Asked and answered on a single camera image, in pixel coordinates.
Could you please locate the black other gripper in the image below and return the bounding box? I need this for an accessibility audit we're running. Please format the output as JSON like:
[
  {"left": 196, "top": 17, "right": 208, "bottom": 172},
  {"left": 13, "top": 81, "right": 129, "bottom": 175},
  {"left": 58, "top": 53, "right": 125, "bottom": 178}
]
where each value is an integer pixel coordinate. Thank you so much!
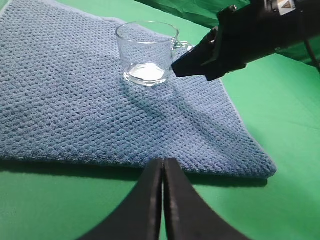
[{"left": 171, "top": 0, "right": 320, "bottom": 81}]

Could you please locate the transparent glass cup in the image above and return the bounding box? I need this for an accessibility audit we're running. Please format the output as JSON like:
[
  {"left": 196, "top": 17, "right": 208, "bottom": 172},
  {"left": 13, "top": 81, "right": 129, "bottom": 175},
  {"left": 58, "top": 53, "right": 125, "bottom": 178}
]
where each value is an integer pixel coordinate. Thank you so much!
[{"left": 115, "top": 21, "right": 193, "bottom": 87}]

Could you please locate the black cable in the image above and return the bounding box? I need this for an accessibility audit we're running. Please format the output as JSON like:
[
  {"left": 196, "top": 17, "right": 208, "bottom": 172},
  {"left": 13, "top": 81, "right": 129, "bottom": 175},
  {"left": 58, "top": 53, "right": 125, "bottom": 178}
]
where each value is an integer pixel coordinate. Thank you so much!
[{"left": 304, "top": 39, "right": 320, "bottom": 71}]

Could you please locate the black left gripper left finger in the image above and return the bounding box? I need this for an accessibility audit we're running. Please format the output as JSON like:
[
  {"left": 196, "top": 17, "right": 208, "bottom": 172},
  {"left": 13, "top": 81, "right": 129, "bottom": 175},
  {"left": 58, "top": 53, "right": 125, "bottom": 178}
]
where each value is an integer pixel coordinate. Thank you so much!
[{"left": 80, "top": 159, "right": 163, "bottom": 240}]

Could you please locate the folded blue towel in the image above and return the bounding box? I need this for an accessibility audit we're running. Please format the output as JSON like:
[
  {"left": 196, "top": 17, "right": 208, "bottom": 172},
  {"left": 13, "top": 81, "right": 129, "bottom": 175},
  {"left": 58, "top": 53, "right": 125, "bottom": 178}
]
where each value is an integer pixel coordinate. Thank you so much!
[{"left": 0, "top": 0, "right": 277, "bottom": 179}]

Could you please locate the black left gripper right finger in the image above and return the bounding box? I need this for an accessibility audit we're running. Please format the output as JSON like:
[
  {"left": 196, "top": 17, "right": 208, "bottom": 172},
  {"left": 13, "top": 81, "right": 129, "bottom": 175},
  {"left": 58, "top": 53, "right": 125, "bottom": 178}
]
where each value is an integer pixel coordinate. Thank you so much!
[{"left": 162, "top": 158, "right": 248, "bottom": 240}]

